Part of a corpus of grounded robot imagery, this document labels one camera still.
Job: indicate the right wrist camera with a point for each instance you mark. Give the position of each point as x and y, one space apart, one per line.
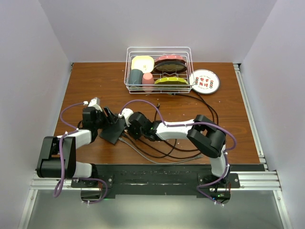
125 114

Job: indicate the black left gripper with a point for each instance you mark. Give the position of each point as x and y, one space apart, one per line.
112 118

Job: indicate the white wire dish rack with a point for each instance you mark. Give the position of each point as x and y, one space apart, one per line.
155 52

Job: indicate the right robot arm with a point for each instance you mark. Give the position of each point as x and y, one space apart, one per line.
205 135

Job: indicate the cream square bowl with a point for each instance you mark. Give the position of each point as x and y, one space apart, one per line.
143 63

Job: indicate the grey-blue mug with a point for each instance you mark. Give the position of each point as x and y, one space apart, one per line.
135 77

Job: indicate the black network switch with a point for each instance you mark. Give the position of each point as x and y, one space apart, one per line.
112 133

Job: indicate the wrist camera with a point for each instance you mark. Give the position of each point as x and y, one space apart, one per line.
125 114
95 103

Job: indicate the pink cup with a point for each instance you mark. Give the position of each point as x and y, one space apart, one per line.
147 82

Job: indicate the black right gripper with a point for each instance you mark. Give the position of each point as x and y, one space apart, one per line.
135 136

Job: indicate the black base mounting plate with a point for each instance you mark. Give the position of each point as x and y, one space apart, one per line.
150 189

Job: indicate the aluminium front rail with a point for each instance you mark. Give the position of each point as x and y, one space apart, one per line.
254 180

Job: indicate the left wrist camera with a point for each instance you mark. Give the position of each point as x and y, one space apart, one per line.
95 103

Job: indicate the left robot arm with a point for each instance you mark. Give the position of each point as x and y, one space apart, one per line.
58 153

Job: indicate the black cable teal band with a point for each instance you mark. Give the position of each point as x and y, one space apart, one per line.
174 108

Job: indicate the white round printed plate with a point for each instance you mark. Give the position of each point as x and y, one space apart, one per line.
204 81

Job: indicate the red dotted plate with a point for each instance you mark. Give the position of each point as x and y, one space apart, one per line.
173 57

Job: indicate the yellow-green dotted plate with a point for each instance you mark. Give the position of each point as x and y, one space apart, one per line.
171 81

